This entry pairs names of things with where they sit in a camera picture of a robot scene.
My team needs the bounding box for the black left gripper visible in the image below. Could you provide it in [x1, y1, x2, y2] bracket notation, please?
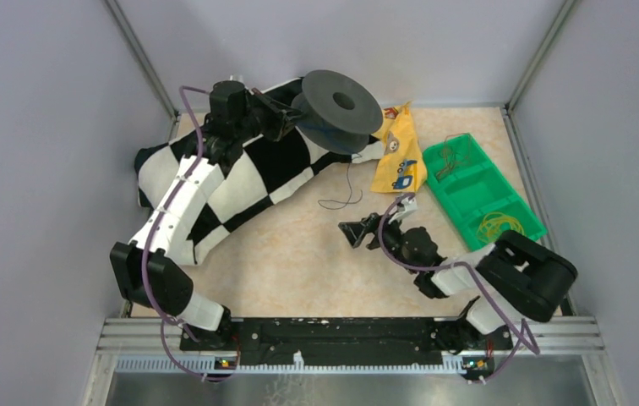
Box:
[234, 87, 307, 143]

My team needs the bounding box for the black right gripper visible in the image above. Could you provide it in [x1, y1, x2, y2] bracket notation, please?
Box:
[339, 209, 418, 274]

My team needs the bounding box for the grey plastic cable spool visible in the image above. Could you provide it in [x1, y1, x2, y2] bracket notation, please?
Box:
[291, 69, 383, 155]

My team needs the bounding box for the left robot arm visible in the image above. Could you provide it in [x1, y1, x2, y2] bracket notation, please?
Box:
[110, 79, 323, 350]

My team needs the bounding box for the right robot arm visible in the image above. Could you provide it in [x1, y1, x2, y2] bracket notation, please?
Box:
[338, 213, 578, 348]

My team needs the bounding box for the black white checkered pillow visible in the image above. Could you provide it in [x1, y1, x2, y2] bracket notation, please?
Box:
[134, 77, 385, 267]

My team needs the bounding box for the yellow cartoon print cloth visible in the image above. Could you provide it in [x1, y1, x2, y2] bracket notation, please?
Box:
[370, 101, 428, 194]

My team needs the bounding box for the green three-compartment plastic bin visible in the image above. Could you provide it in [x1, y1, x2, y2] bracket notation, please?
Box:
[423, 133, 547, 250]

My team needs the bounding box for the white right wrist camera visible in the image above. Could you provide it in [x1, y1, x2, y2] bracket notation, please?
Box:
[388, 193, 418, 224]

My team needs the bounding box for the red cable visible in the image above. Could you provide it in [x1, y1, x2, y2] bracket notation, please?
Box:
[434, 134, 472, 182]

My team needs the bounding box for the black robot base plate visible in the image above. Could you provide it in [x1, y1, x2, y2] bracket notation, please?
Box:
[179, 317, 513, 366]

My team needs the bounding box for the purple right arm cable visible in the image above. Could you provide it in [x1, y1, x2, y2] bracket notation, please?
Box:
[376, 193, 541, 384]

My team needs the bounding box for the aluminium front rail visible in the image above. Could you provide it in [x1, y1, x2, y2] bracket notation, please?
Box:
[84, 315, 624, 405]

